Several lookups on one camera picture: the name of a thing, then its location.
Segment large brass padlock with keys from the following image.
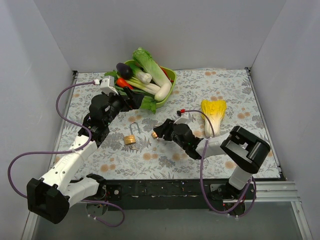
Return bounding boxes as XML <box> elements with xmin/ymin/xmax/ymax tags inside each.
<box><xmin>123</xmin><ymin>122</ymin><xmax>141</xmax><ymax>146</ymax></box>

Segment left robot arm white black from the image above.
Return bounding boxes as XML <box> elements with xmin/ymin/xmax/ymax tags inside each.
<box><xmin>26</xmin><ymin>87</ymin><xmax>144</xmax><ymax>224</ymax></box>

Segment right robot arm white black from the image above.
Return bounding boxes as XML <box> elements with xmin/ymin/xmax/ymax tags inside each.
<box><xmin>153</xmin><ymin>119</ymin><xmax>271</xmax><ymax>199</ymax></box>

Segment green long beans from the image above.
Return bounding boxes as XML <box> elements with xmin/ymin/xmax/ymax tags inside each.
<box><xmin>114</xmin><ymin>82</ymin><xmax>155</xmax><ymax>101</ymax></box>

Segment green celery leaves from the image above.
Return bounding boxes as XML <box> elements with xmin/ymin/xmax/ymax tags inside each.
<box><xmin>140</xmin><ymin>96</ymin><xmax>157</xmax><ymax>114</ymax></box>

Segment red orange pepper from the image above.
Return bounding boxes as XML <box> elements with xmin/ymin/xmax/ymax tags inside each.
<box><xmin>116</xmin><ymin>77</ymin><xmax>134</xmax><ymax>90</ymax></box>

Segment white green leek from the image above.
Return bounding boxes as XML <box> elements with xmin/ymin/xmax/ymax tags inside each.
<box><xmin>129</xmin><ymin>63</ymin><xmax>152</xmax><ymax>85</ymax></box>

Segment white radish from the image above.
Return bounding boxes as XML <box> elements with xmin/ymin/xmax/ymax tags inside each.
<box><xmin>154</xmin><ymin>82</ymin><xmax>172</xmax><ymax>102</ymax></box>

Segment purple eggplant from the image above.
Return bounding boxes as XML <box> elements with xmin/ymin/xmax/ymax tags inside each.
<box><xmin>116</xmin><ymin>62</ymin><xmax>134</xmax><ymax>80</ymax></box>

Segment floral table mat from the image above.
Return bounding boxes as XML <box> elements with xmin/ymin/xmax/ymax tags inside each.
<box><xmin>48</xmin><ymin>69</ymin><xmax>282</xmax><ymax>180</ymax></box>

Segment green napa cabbage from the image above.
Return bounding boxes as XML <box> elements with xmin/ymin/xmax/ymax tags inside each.
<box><xmin>132</xmin><ymin>47</ymin><xmax>171</xmax><ymax>87</ymax></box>

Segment green plastic basket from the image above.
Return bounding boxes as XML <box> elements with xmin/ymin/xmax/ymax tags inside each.
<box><xmin>109</xmin><ymin>59</ymin><xmax>176</xmax><ymax>108</ymax></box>

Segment yellow napa cabbage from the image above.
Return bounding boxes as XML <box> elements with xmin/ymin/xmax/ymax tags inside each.
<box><xmin>201</xmin><ymin>100</ymin><xmax>227</xmax><ymax>137</ymax></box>

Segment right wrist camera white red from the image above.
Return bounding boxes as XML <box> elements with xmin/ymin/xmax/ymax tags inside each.
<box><xmin>174</xmin><ymin>109</ymin><xmax>189</xmax><ymax>124</ymax></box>

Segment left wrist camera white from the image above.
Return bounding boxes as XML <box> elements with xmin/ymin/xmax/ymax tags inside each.
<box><xmin>93</xmin><ymin>75</ymin><xmax>119</xmax><ymax>96</ymax></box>

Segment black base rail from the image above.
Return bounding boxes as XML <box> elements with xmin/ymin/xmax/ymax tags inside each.
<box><xmin>90</xmin><ymin>173</ymin><xmax>253</xmax><ymax>211</ymax></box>

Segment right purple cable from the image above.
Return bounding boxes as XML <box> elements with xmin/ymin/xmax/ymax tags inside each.
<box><xmin>183</xmin><ymin>109</ymin><xmax>257</xmax><ymax>215</ymax></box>

